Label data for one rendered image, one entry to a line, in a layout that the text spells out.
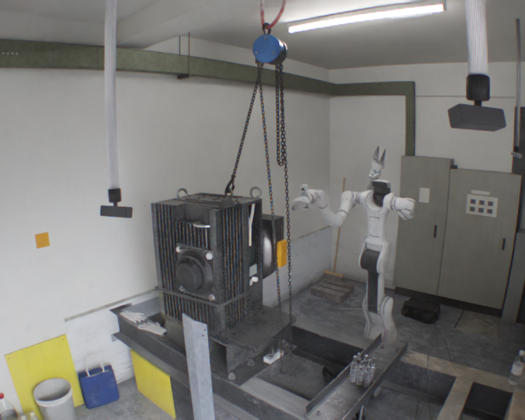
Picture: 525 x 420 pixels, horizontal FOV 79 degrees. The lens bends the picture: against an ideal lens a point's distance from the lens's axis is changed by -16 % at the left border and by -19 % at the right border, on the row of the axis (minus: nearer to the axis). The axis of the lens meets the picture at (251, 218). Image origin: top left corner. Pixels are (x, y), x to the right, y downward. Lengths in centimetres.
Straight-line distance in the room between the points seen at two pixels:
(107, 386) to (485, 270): 397
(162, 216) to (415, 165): 314
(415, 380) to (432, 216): 243
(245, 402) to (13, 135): 218
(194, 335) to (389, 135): 363
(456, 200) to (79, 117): 380
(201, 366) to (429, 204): 327
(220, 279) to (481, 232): 318
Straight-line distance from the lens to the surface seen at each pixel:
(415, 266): 475
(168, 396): 287
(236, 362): 227
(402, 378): 261
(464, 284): 467
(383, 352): 250
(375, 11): 276
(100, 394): 314
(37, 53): 263
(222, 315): 212
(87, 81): 290
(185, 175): 335
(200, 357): 210
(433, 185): 450
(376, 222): 275
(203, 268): 199
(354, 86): 501
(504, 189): 437
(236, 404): 239
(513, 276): 456
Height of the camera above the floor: 199
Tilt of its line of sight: 13 degrees down
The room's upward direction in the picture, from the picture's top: 1 degrees counter-clockwise
